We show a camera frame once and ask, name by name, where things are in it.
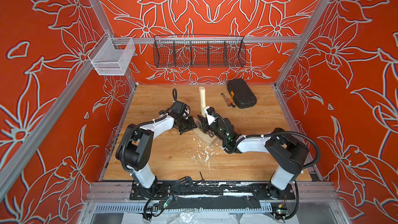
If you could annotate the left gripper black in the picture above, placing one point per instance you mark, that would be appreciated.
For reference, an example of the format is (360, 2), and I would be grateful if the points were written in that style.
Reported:
(190, 125)

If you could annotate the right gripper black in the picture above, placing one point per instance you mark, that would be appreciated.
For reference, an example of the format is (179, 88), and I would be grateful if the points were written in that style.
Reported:
(207, 127)

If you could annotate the light wooden block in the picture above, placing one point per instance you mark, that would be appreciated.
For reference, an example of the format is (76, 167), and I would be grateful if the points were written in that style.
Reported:
(208, 139)

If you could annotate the wooden handle claw hammer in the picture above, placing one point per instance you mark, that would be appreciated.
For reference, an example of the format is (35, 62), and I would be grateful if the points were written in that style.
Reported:
(202, 106)

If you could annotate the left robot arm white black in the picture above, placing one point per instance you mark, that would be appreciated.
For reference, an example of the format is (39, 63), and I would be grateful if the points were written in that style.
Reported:
(135, 147)

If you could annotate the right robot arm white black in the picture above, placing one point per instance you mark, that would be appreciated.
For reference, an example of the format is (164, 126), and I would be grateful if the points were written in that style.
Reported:
(292, 151)

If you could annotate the orange black screwdriver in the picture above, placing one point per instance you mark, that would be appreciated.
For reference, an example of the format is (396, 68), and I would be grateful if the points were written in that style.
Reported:
(233, 105)

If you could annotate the silver ratchet wrench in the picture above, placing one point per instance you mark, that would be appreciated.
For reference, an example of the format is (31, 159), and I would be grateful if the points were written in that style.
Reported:
(226, 100)

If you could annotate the black plastic tool case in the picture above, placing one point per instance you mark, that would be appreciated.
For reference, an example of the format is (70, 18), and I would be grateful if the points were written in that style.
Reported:
(241, 94)

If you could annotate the white mesh basket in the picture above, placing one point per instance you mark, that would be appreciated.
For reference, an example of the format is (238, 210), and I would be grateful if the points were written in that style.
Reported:
(112, 56)

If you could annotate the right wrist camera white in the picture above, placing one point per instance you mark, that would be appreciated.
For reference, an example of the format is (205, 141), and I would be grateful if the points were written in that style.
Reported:
(209, 115)

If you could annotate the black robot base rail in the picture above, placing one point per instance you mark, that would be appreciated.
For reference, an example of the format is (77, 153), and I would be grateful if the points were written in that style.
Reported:
(186, 187)

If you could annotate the black wire basket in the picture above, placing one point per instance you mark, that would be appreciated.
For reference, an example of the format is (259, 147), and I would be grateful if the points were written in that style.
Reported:
(199, 51)

